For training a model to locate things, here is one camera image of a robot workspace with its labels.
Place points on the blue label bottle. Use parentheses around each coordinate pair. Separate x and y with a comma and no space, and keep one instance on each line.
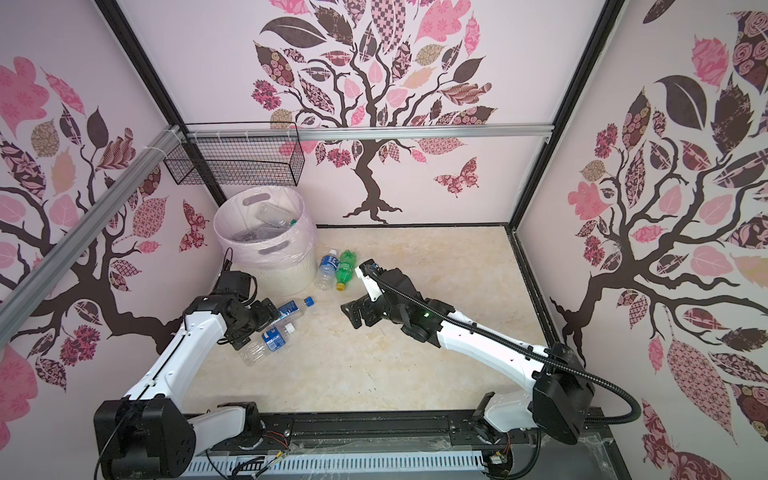
(269,342)
(294,309)
(328,267)

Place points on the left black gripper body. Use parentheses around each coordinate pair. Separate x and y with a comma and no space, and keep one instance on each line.
(254,319)

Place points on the pink plastic bin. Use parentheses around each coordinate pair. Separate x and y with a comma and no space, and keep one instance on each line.
(284,265)

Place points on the white slotted cable duct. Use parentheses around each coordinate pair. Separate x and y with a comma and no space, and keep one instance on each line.
(334,466)

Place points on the light green bottle yellow cap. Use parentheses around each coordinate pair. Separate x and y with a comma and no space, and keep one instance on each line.
(346,269)

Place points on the long clear crushed bottle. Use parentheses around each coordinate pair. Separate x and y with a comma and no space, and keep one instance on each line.
(258,234)

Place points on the clear square bottle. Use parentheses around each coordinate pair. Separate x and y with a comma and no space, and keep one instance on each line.
(275,216)

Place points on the aluminium rail back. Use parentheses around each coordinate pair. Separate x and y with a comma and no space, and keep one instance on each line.
(366,132)

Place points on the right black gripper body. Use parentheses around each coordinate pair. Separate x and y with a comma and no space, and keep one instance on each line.
(376,311)

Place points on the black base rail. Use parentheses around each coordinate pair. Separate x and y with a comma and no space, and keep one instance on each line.
(521,454)

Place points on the black wire basket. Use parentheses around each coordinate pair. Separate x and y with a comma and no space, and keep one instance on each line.
(238,154)

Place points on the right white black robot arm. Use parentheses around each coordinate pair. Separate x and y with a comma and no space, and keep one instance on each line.
(553,394)

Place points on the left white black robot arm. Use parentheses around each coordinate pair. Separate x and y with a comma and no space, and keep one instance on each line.
(145,434)

